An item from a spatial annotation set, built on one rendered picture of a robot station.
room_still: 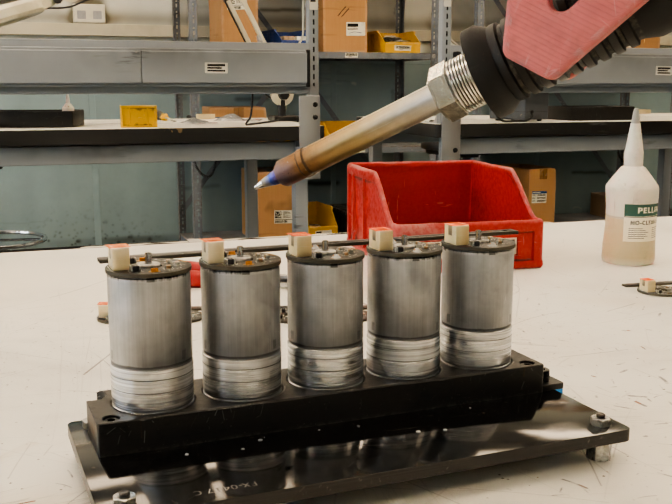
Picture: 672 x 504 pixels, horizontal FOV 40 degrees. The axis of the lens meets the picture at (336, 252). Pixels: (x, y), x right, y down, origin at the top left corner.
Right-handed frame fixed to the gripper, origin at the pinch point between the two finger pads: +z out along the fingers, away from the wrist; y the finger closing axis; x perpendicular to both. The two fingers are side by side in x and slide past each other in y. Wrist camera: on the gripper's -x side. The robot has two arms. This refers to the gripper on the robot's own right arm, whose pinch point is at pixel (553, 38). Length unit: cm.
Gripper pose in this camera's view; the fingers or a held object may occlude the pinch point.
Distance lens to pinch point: 24.2
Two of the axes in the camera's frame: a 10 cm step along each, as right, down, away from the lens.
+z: -4.2, 8.4, 3.4
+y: -3.9, 1.6, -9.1
